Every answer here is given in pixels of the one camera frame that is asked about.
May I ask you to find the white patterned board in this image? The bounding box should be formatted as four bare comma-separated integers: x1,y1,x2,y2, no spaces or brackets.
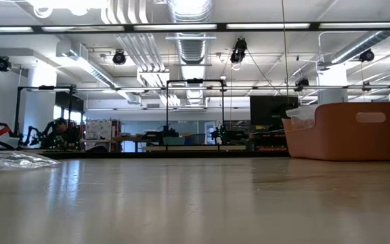
85,118,113,140

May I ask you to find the thin hanging cable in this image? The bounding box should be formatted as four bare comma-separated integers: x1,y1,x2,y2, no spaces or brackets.
280,0,290,104

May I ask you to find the white ceiling pipe bundle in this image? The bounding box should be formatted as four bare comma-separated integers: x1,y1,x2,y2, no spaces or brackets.
105,0,166,73

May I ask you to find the person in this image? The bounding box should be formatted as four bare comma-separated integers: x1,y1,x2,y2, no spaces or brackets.
49,117,81,150

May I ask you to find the black background rig frame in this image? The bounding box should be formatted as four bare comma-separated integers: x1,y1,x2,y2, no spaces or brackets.
14,85,78,136
143,78,247,153

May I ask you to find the clear plastic bag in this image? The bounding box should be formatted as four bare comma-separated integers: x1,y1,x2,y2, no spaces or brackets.
0,150,61,171
285,104,318,131

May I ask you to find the large black monitor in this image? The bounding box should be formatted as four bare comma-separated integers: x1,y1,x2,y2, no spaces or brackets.
249,95,300,127

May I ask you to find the silver ribbed ventilation duct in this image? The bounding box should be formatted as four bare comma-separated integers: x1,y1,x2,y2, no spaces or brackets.
166,0,216,106
328,1,390,65

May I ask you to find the teal box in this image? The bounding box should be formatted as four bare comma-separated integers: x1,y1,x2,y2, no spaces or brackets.
162,136,186,146

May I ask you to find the orange plastic bin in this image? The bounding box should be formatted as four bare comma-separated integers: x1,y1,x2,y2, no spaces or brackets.
282,102,390,161

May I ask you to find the black hanging cable reel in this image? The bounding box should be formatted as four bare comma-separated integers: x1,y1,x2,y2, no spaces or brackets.
358,48,376,63
0,56,12,73
230,37,248,64
112,49,127,66
294,77,311,93

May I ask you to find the black aluminium rig frame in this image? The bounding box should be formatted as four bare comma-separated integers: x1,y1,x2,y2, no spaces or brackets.
0,21,390,159

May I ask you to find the white rectangular air duct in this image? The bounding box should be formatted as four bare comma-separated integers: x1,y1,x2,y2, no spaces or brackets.
55,40,142,104

